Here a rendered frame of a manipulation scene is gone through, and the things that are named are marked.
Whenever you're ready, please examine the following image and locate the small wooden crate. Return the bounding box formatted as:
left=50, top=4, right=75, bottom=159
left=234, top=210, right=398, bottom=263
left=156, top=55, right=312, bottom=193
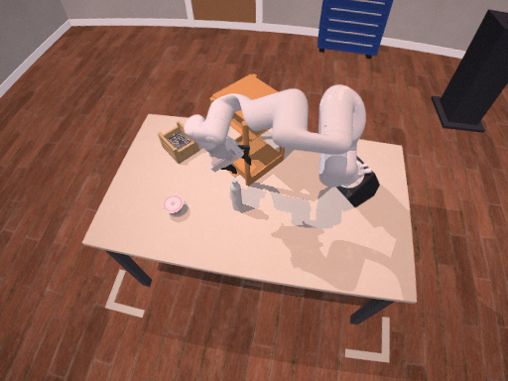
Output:
left=158, top=121, right=198, bottom=164

